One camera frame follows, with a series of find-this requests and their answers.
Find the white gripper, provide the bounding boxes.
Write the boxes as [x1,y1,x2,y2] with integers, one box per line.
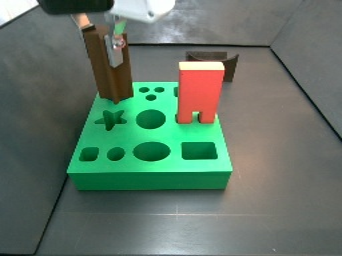
[71,0,176,68]

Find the brown star prism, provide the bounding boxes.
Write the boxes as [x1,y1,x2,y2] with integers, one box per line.
[83,25,133,104]

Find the black curved fixture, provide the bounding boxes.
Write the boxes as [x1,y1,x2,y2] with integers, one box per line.
[185,51,239,82]

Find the red arch block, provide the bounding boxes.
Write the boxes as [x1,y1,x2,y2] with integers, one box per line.
[176,61,224,124]

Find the green shape sorter block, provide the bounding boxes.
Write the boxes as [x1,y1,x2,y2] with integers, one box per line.
[67,82,232,190]

